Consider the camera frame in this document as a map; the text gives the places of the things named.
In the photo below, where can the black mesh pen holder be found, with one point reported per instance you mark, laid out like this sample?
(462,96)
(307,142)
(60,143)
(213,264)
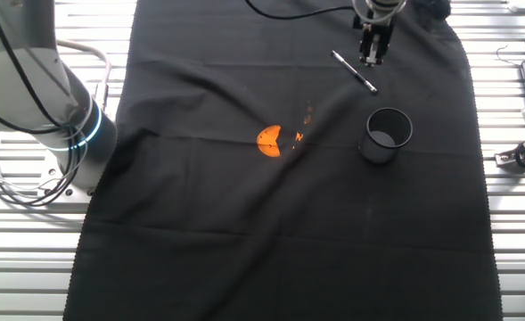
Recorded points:
(378,153)

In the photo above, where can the black table cloth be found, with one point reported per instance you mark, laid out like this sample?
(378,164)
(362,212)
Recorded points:
(244,245)

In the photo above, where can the metal bracket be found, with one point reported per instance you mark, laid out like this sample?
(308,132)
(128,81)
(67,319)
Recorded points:
(505,158)

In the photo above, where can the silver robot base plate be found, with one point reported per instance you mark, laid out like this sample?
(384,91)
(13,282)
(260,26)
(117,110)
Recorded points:
(77,192)

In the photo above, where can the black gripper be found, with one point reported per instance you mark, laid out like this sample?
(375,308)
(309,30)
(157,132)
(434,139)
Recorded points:
(375,24)

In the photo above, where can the black and clear pen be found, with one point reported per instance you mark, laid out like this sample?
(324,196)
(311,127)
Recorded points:
(355,71)

